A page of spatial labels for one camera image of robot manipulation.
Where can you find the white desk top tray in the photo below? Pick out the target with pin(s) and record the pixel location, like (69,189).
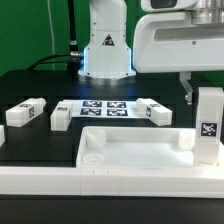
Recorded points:
(136,147)

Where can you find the white marker sheet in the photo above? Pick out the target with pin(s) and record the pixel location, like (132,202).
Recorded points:
(105,109)

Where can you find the white block left edge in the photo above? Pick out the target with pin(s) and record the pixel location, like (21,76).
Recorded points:
(2,135)

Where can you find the white L-shaped fence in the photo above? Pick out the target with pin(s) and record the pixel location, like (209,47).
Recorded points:
(199,182)

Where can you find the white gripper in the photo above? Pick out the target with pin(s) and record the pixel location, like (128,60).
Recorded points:
(169,42)

